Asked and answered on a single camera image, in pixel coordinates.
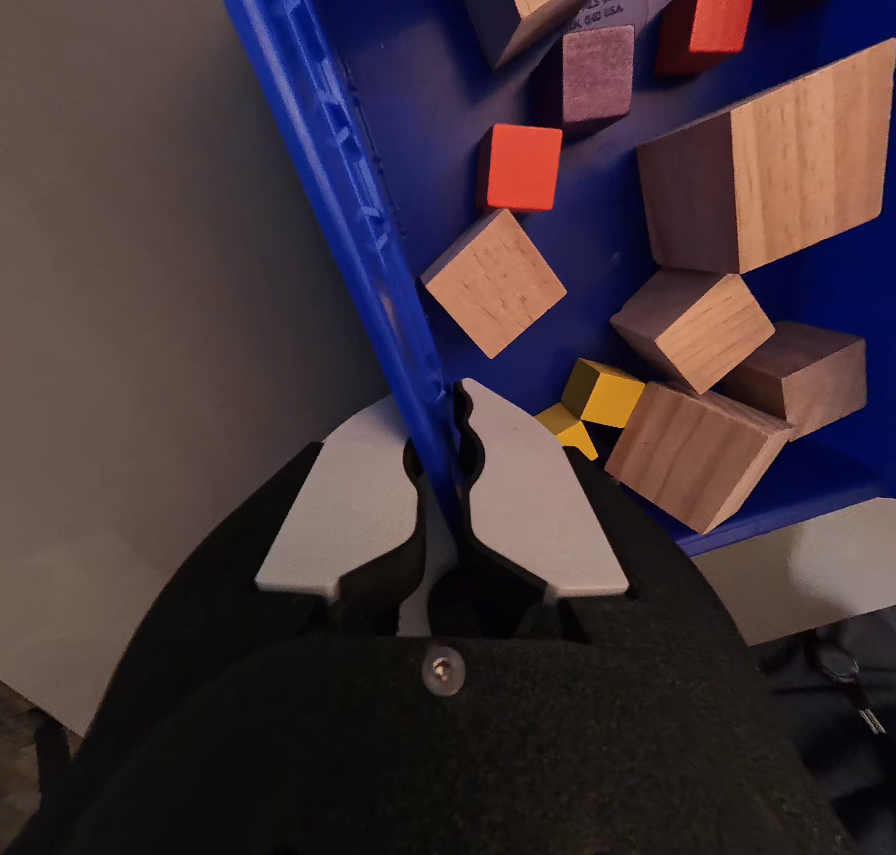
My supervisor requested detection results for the pile of coloured wooden cubes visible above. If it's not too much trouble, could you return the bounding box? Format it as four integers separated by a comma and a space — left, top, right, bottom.
420, 0, 896, 535

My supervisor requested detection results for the dark blue clothing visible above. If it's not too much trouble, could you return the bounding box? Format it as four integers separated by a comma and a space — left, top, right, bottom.
752, 603, 896, 855

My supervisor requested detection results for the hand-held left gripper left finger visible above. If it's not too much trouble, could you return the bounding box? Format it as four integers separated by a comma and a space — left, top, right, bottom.
252, 393, 428, 598

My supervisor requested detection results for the blue plastic box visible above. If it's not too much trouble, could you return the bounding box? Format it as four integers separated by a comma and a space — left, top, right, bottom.
203, 0, 896, 556

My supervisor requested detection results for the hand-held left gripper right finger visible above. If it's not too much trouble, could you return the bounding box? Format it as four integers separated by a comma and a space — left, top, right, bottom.
454, 376, 631, 598

